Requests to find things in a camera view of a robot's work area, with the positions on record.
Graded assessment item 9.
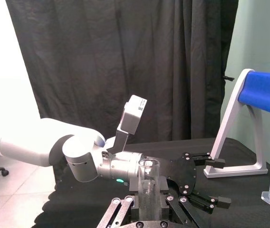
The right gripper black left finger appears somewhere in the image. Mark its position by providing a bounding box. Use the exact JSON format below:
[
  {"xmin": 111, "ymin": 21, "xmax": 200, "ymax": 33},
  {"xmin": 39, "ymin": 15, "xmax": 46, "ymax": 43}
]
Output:
[{"xmin": 96, "ymin": 177, "xmax": 141, "ymax": 228}]

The blue padded roll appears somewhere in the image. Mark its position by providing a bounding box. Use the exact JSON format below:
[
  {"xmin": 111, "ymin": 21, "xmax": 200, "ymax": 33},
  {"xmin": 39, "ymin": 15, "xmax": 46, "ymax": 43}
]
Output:
[{"xmin": 238, "ymin": 71, "xmax": 270, "ymax": 117}]

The clear glass test tube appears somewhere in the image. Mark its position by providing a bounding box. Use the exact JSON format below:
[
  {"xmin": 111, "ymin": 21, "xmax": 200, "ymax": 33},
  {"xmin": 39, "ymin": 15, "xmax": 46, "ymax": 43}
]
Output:
[{"xmin": 138, "ymin": 159, "xmax": 162, "ymax": 220}]

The black curtain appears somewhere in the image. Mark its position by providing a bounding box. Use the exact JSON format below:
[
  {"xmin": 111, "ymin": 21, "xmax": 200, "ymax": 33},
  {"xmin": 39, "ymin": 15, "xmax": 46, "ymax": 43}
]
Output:
[{"xmin": 5, "ymin": 0, "xmax": 239, "ymax": 146}]

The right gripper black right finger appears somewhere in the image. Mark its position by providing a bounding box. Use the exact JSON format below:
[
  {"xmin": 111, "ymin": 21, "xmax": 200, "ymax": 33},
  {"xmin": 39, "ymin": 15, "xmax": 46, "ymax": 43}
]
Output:
[{"xmin": 158, "ymin": 177, "xmax": 200, "ymax": 228}]

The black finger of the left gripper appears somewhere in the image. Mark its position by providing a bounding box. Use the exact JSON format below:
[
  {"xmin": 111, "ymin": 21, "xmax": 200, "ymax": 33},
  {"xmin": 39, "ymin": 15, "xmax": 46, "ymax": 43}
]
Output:
[
  {"xmin": 187, "ymin": 191, "xmax": 232, "ymax": 214},
  {"xmin": 191, "ymin": 153, "xmax": 226, "ymax": 170}
]

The black table cloth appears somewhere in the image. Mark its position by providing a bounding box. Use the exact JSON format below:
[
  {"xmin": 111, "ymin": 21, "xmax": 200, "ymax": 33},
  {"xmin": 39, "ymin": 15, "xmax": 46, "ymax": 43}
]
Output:
[{"xmin": 36, "ymin": 136, "xmax": 270, "ymax": 228}]

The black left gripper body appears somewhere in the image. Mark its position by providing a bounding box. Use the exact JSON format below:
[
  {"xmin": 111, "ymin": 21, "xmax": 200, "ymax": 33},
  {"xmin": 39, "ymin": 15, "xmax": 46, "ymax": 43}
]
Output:
[{"xmin": 159, "ymin": 152, "xmax": 198, "ymax": 198}]

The grey angled stand frame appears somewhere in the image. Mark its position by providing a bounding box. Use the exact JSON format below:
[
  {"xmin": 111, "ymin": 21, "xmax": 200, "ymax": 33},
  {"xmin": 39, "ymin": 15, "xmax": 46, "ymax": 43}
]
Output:
[{"xmin": 203, "ymin": 68, "xmax": 268, "ymax": 179}]

